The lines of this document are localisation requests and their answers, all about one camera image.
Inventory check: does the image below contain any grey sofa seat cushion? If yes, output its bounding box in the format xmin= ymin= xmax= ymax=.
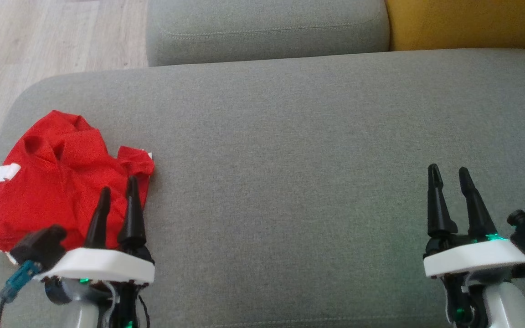
xmin=146 ymin=0 xmax=391 ymax=67

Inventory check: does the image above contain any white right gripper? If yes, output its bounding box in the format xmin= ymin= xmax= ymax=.
xmin=423 ymin=164 xmax=525 ymax=279

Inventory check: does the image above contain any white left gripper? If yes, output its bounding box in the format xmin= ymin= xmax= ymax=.
xmin=35 ymin=177 xmax=155 ymax=286

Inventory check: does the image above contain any red Bulls 23 jersey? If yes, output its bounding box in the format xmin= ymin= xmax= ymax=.
xmin=0 ymin=110 xmax=129 ymax=253

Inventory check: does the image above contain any yellow sofa backrest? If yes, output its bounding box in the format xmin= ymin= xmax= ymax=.
xmin=385 ymin=0 xmax=525 ymax=51

